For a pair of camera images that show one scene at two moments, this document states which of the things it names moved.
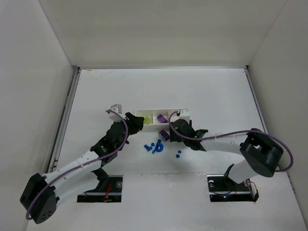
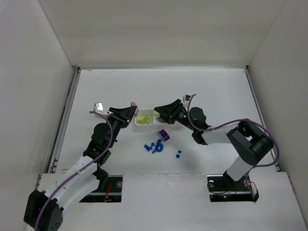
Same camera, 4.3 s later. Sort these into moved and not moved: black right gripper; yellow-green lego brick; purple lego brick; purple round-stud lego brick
Moved: black right gripper
Not moved: purple round-stud lego brick; yellow-green lego brick; purple lego brick
